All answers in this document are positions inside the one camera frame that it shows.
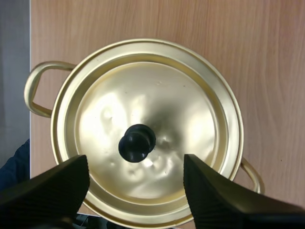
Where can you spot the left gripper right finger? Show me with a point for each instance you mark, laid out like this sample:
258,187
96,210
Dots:
219,200

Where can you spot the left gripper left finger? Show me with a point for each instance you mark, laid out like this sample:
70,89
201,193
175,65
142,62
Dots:
47,190

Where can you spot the gold lid with black knob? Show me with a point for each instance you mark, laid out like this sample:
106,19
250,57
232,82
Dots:
147,95

